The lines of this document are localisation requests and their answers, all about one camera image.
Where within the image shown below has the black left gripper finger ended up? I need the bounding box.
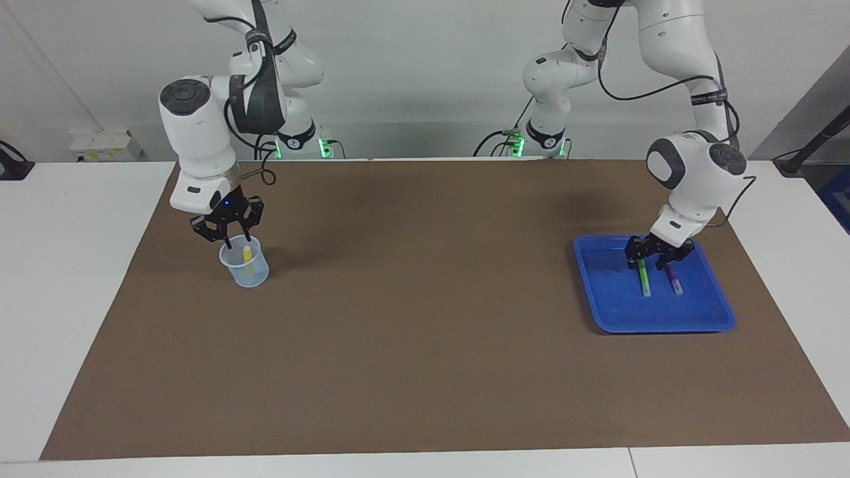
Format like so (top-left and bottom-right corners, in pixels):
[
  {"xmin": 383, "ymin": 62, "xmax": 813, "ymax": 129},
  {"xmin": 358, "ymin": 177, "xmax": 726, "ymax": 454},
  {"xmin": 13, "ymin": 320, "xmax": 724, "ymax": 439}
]
[
  {"xmin": 655, "ymin": 240, "xmax": 697, "ymax": 272},
  {"xmin": 624, "ymin": 236, "xmax": 650, "ymax": 270}
]

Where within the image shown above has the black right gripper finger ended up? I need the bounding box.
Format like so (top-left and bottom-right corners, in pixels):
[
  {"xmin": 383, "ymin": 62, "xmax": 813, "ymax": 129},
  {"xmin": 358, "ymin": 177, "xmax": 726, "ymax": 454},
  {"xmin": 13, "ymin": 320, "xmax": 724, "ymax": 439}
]
[
  {"xmin": 242, "ymin": 197, "xmax": 265, "ymax": 242},
  {"xmin": 192, "ymin": 217, "xmax": 233, "ymax": 251}
]

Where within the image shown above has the blue plastic tray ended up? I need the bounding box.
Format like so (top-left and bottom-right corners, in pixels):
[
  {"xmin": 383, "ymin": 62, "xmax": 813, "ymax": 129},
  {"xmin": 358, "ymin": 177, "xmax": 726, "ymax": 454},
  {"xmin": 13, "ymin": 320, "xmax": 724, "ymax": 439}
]
[{"xmin": 573, "ymin": 234, "xmax": 736, "ymax": 334}]

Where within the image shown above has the translucent plastic cup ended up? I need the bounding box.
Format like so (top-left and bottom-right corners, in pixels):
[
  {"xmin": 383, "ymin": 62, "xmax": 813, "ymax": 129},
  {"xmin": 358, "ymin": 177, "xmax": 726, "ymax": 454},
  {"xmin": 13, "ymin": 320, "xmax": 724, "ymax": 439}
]
[{"xmin": 219, "ymin": 234, "xmax": 270, "ymax": 289}]

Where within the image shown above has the black slanted stand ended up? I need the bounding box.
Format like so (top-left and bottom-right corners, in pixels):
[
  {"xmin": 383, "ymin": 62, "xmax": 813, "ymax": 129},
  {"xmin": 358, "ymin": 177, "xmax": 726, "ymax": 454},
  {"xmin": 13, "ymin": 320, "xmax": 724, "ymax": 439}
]
[{"xmin": 774, "ymin": 106, "xmax": 850, "ymax": 177}]

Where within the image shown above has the blue box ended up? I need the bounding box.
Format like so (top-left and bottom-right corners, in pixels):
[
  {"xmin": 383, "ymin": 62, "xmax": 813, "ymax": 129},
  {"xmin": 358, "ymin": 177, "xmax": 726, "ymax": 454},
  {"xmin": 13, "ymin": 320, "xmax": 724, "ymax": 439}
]
[{"xmin": 818, "ymin": 166, "xmax": 850, "ymax": 234}]

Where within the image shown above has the brown table mat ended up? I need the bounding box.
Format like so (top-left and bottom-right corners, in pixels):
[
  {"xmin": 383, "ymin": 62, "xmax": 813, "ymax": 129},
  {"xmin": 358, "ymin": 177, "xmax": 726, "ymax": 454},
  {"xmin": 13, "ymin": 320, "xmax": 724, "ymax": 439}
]
[{"xmin": 40, "ymin": 158, "xmax": 850, "ymax": 461}]

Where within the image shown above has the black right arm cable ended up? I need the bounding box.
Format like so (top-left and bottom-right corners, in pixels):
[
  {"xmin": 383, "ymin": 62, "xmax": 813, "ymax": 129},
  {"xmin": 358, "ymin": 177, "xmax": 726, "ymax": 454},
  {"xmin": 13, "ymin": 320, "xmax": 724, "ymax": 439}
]
[{"xmin": 203, "ymin": 0, "xmax": 280, "ymax": 187}]

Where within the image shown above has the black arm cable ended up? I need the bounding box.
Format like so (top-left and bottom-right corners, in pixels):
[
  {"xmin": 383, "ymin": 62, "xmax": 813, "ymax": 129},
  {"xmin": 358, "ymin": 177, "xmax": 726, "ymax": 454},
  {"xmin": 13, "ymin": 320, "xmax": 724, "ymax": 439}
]
[
  {"xmin": 563, "ymin": 0, "xmax": 758, "ymax": 230},
  {"xmin": 203, "ymin": 0, "xmax": 280, "ymax": 187}
]

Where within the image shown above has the white wall socket box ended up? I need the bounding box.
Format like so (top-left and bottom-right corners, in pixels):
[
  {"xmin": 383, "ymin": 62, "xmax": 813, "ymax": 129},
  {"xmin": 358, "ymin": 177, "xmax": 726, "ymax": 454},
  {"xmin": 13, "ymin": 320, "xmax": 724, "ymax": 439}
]
[{"xmin": 70, "ymin": 129, "xmax": 141, "ymax": 162}]

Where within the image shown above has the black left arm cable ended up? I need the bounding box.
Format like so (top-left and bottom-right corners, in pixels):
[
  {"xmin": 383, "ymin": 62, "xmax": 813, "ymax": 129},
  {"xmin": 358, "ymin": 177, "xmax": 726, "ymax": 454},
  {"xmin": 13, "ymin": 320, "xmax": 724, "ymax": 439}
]
[{"xmin": 563, "ymin": 0, "xmax": 758, "ymax": 230}]

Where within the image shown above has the black left base cable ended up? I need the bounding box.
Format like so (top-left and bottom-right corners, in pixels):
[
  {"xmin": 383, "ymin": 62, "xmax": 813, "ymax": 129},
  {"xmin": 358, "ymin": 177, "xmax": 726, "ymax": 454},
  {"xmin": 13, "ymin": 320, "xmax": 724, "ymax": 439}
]
[{"xmin": 473, "ymin": 100, "xmax": 535, "ymax": 157}]

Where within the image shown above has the black clamp mount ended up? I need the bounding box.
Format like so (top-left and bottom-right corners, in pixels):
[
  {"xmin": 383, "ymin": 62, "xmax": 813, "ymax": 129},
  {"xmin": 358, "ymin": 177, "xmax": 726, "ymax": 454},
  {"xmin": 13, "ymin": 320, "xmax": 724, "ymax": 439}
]
[{"xmin": 0, "ymin": 141, "xmax": 35, "ymax": 181}]

